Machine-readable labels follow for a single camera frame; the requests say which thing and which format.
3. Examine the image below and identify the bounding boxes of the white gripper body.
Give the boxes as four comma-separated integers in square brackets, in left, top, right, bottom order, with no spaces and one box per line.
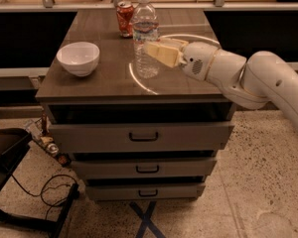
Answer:
[181,42,219,81]

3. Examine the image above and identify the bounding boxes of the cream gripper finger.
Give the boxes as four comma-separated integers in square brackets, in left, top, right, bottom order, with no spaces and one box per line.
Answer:
[160,37,189,50]
[144,42,183,67]

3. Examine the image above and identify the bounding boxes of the clear plastic water bottle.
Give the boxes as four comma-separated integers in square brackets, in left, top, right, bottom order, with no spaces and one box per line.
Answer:
[132,0,159,78]

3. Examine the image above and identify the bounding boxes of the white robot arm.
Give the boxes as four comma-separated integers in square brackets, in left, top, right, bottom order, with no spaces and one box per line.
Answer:
[144,38,298,132]

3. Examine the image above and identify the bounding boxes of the white bowl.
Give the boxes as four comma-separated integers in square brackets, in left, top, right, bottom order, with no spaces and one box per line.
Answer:
[57,42,100,76]

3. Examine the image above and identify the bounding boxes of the red soda can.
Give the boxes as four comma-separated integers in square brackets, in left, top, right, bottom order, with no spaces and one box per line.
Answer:
[116,1,134,38]

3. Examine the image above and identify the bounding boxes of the top grey drawer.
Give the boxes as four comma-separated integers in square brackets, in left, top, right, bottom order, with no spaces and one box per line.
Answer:
[50,122,233,153]

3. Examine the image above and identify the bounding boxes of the grey drawer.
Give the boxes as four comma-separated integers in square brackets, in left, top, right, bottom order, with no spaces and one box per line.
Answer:
[50,122,233,153]
[85,182,205,201]
[72,158,217,179]

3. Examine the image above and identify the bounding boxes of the grey drawer cabinet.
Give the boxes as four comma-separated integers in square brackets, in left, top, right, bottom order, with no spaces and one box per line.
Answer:
[37,10,235,187]

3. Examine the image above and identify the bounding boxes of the middle grey drawer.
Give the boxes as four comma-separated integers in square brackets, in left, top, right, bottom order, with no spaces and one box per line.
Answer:
[72,158,217,179]

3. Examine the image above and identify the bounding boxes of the bottom grey drawer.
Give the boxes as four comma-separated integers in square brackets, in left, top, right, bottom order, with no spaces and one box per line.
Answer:
[85,182,205,201]

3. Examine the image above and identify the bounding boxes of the clutter beside cabinet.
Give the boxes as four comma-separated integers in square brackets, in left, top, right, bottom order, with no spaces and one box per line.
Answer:
[25,112,71,167]

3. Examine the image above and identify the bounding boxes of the black chair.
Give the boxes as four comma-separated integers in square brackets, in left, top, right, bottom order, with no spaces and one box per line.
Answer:
[0,128,78,238]

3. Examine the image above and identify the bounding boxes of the black cable on floor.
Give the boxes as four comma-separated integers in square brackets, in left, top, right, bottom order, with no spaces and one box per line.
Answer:
[10,173,79,221]

